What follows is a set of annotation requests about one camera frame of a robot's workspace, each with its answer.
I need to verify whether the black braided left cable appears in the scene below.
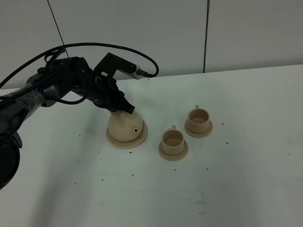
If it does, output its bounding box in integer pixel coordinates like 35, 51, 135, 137
0, 39, 161, 110

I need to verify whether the beige cup saucer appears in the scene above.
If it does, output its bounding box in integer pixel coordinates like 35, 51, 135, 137
159, 140, 189, 161
184, 121, 213, 138

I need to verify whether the near beige teacup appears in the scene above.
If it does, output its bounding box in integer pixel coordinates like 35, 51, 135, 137
161, 125, 185, 156

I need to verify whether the near beige cup saucer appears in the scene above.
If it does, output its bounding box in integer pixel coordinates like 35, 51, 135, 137
159, 140, 189, 161

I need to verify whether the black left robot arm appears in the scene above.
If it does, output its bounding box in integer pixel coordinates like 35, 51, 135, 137
0, 53, 137, 190

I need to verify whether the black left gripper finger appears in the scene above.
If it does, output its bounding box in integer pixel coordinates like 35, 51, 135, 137
101, 103, 121, 113
111, 90, 135, 114

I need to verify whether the beige teapot saucer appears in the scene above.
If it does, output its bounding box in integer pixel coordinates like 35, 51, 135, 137
106, 122, 148, 149

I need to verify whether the far beige cup saucer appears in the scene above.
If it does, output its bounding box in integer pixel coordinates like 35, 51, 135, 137
184, 121, 213, 138

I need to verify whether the far beige teacup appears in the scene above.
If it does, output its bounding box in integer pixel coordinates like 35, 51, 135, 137
187, 105, 210, 134

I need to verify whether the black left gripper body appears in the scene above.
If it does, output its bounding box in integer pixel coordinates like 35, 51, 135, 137
85, 76, 119, 108

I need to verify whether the beige ceramic teapot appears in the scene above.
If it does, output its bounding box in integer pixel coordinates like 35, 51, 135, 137
107, 111, 143, 142

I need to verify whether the beige teacup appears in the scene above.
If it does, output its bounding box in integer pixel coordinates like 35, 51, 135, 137
187, 105, 210, 134
161, 125, 185, 156

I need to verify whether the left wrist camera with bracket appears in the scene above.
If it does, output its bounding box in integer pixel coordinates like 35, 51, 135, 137
93, 53, 149, 82

